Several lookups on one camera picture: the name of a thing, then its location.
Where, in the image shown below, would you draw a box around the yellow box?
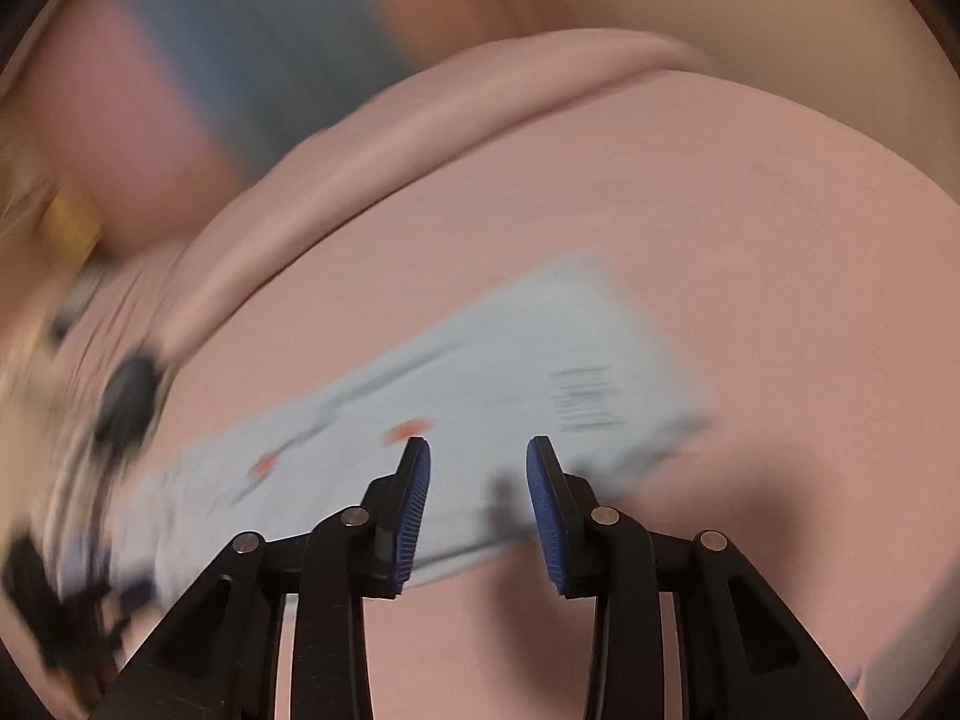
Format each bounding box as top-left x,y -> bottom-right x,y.
34,191 -> 104,260

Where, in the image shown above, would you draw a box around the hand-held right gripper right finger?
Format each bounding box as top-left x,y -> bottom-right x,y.
525,433 -> 871,720

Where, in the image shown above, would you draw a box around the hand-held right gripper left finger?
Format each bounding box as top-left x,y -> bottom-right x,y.
94,435 -> 433,720

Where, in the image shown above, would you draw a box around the blue curtain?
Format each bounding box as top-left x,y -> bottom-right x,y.
112,0 -> 421,188

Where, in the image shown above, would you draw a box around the light blue pants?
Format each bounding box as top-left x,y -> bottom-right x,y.
97,259 -> 713,601

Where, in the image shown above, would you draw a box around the pink duvet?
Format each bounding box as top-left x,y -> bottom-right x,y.
150,30 -> 721,361

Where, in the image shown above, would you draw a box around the pink bed sheet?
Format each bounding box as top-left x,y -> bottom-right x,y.
75,67 -> 960,720

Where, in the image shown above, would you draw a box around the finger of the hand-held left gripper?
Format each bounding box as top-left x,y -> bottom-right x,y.
0,532 -> 121,672

